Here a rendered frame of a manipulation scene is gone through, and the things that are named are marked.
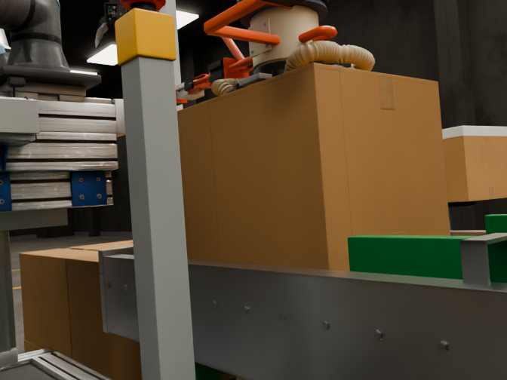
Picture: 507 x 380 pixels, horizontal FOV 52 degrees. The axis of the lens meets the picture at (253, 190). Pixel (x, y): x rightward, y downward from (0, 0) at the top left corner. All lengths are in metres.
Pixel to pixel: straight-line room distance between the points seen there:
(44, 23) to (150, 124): 0.66
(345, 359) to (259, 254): 0.39
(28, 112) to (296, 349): 0.72
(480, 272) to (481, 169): 2.41
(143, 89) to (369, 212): 0.49
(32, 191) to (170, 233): 0.61
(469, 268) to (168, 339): 0.42
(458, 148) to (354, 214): 2.02
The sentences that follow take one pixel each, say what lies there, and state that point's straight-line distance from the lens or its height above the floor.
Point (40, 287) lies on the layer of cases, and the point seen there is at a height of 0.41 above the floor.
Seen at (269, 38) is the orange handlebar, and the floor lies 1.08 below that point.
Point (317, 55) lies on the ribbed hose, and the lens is 1.13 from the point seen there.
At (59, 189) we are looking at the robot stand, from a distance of 1.35.
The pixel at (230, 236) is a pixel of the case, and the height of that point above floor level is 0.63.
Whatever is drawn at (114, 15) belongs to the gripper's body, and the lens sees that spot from 1.93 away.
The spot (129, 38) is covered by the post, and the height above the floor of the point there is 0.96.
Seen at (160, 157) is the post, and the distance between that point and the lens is 0.78.
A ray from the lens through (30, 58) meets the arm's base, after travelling 1.34.
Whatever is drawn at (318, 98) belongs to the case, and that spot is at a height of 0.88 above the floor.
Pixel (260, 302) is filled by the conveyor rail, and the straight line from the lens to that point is 0.86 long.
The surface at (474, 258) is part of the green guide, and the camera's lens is 0.65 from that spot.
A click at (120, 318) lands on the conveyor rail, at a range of 1.33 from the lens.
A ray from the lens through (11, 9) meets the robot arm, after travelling 1.32.
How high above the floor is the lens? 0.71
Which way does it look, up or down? 1 degrees up
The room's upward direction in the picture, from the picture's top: 4 degrees counter-clockwise
